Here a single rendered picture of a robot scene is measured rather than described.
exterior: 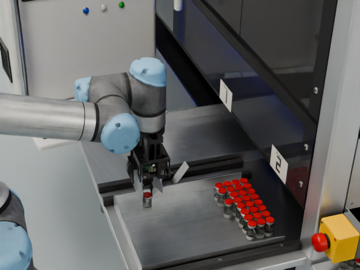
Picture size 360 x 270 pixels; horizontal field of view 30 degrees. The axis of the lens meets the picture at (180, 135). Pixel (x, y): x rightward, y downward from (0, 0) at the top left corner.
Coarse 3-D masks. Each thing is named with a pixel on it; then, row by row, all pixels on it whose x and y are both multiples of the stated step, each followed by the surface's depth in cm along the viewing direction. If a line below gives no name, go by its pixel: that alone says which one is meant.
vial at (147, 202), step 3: (144, 198) 161; (147, 198) 160; (150, 198) 161; (144, 201) 161; (147, 201) 161; (150, 201) 161; (144, 204) 161; (147, 204) 161; (150, 204) 162; (144, 207) 162; (147, 207) 162; (150, 207) 162; (144, 210) 162; (147, 210) 162; (150, 210) 163
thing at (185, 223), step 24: (168, 192) 170; (192, 192) 172; (120, 216) 161; (144, 216) 164; (168, 216) 164; (192, 216) 164; (216, 216) 165; (144, 240) 157; (168, 240) 157; (192, 240) 157; (216, 240) 157; (240, 240) 158; (264, 240) 153; (144, 264) 150; (168, 264) 147
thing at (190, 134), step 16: (176, 112) 200; (192, 112) 202; (208, 112) 204; (224, 112) 206; (176, 128) 198; (192, 128) 198; (208, 128) 198; (224, 128) 198; (240, 128) 198; (176, 144) 191; (192, 144) 191; (208, 144) 191; (224, 144) 191; (240, 144) 191; (176, 160) 184; (192, 160) 179; (208, 160) 180; (224, 160) 182
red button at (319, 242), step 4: (320, 232) 141; (312, 236) 141; (316, 236) 140; (320, 236) 140; (324, 236) 140; (312, 240) 141; (316, 240) 140; (320, 240) 139; (324, 240) 139; (312, 244) 141; (316, 244) 140; (320, 244) 139; (324, 244) 139; (316, 248) 140; (320, 248) 139; (324, 248) 139
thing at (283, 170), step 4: (272, 144) 162; (272, 148) 162; (272, 152) 162; (276, 152) 160; (272, 156) 162; (276, 156) 160; (280, 156) 158; (272, 160) 163; (276, 160) 160; (284, 160) 156; (272, 164) 163; (284, 164) 156; (280, 168) 159; (284, 168) 157; (276, 172) 162; (280, 172) 160; (284, 172) 157; (280, 176) 160; (284, 176) 158; (284, 180) 158
